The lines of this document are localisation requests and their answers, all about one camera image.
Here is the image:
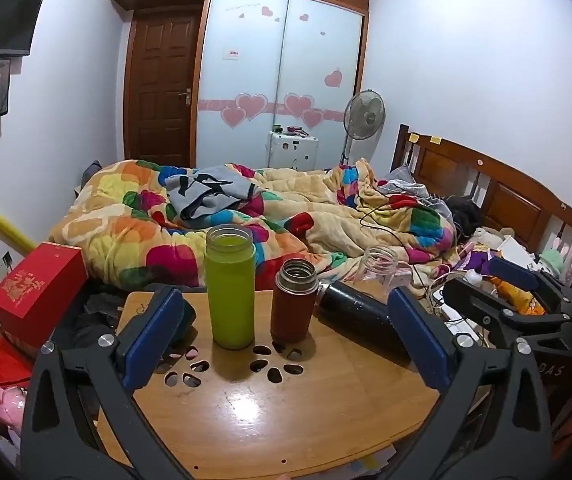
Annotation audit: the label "red gift box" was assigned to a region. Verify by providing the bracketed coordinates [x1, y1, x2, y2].
[0, 242, 89, 347]

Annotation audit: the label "standing fan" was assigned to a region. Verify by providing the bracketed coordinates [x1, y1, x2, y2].
[340, 90, 386, 167]

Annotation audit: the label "white power strip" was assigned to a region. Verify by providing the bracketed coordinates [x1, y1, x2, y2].
[445, 319, 488, 347]

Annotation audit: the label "colourful patterned blanket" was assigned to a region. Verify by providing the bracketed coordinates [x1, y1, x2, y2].
[48, 158, 460, 292]

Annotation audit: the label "green plush toy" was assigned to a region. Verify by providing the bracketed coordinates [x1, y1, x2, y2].
[537, 249, 568, 277]

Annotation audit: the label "grey striped clothing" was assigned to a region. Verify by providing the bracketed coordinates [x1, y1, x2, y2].
[377, 164, 448, 212]

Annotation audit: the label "clear glass bottle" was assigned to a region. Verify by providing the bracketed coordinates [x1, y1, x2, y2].
[352, 246, 399, 302]

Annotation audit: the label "beige plush toy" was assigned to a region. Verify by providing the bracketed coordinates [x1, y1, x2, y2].
[471, 226, 517, 252]

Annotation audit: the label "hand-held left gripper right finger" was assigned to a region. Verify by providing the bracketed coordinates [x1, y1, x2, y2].
[387, 287, 553, 480]

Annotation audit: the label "grey garment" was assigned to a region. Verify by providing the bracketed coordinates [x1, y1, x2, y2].
[165, 165, 267, 222]

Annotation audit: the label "pink toy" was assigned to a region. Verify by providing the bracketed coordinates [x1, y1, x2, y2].
[0, 371, 29, 432]

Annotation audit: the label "red-brown thermos cup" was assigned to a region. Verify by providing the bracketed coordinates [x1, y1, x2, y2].
[270, 258, 319, 344]

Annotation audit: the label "red bag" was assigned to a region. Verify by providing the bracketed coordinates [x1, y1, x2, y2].
[0, 334, 37, 392]

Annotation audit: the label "frosted sliding wardrobe doors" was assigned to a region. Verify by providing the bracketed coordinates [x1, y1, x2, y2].
[195, 0, 367, 172]

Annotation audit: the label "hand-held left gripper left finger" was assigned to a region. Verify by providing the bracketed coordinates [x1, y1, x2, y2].
[20, 285, 201, 480]

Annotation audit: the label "black clothing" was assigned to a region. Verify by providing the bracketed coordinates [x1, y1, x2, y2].
[445, 195, 485, 235]

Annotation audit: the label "black cable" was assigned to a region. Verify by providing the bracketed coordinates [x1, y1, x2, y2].
[358, 194, 448, 287]

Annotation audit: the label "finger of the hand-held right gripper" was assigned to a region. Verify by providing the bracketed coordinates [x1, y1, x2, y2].
[443, 276, 572, 335]
[488, 256, 572, 312]

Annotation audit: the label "white small cabinet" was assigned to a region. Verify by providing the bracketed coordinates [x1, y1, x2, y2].
[265, 130, 319, 172]

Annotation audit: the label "green bottle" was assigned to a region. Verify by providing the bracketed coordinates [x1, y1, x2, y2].
[205, 226, 257, 350]

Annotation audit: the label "black thermos cup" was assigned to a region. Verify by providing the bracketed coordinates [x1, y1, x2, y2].
[315, 280, 413, 363]

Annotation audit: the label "wooden bed headboard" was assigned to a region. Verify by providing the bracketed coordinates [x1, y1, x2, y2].
[391, 124, 572, 257]

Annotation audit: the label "orange snack packet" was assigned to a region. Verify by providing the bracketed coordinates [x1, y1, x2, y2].
[495, 279, 548, 317]

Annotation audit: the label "brown wooden door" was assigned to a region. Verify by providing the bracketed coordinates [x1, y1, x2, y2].
[126, 7, 203, 167]

